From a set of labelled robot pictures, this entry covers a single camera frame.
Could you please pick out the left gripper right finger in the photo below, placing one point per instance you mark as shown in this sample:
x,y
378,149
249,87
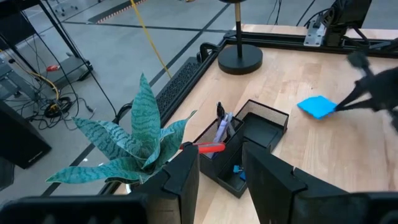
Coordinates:
x,y
270,193

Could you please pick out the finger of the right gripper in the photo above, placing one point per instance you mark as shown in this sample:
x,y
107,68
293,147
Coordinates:
x,y
357,93
363,106

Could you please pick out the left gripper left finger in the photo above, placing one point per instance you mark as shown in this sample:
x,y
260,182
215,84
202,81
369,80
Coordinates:
x,y
183,186

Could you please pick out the small blue eraser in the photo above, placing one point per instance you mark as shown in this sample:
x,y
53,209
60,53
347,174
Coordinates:
x,y
240,174

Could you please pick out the blue sticky note pad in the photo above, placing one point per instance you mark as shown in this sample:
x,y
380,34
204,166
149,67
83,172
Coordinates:
x,y
317,107

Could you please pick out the lavender marker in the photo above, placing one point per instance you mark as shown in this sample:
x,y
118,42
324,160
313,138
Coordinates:
x,y
221,130

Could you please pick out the white marker with purple cap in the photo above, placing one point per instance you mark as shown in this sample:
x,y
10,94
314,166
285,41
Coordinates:
x,y
230,119

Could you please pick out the black gel pen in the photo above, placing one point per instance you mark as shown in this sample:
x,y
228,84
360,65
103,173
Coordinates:
x,y
220,110

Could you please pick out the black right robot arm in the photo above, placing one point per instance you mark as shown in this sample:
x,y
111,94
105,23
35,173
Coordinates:
x,y
348,15

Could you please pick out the black mesh desk organizer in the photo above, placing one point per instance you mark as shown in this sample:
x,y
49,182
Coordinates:
x,y
261,130

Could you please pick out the green striped snake plant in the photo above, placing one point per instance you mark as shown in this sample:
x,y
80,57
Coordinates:
x,y
144,118

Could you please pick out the black perforated panel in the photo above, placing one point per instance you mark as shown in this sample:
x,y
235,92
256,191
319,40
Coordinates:
x,y
180,84

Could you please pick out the white globe lamp black stand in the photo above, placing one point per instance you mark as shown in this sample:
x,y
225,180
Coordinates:
x,y
239,59

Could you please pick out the black computer tower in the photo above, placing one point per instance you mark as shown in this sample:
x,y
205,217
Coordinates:
x,y
18,137

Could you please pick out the silver mounting bracket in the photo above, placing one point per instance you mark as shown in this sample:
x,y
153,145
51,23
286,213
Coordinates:
x,y
314,32

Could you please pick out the black floor base plate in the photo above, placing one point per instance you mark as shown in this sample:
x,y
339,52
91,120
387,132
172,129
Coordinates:
x,y
73,67

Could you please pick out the black metal workstation frame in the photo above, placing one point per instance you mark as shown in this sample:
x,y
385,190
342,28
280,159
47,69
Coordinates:
x,y
12,18

